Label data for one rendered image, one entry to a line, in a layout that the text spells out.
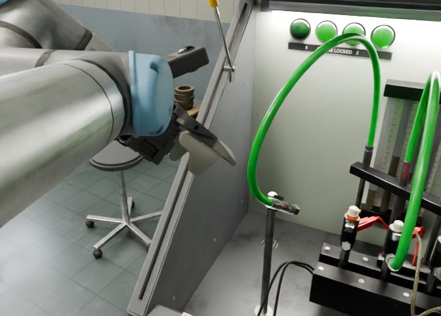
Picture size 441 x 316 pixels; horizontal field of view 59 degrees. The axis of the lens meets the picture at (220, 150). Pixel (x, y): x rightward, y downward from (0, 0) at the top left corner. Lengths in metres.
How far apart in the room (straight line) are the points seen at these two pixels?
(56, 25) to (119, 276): 1.86
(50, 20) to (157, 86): 0.18
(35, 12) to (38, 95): 0.24
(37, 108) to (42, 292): 2.07
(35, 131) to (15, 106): 0.02
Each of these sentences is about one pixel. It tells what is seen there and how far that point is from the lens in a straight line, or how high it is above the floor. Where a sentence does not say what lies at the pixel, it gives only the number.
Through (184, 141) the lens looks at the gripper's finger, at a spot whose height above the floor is 1.32.
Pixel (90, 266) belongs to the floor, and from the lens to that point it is 2.34.
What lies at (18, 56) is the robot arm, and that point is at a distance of 0.40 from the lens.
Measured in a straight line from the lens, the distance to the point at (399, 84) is 0.93.
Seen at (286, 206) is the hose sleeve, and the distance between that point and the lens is 0.73.
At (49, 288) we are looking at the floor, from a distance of 2.29.
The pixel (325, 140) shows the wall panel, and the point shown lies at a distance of 1.04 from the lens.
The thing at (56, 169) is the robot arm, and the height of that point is 1.45.
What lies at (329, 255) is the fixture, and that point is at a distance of 0.88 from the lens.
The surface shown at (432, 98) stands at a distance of 0.65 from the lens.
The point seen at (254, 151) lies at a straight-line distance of 0.60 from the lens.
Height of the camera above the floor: 1.56
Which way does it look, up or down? 28 degrees down
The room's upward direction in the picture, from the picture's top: straight up
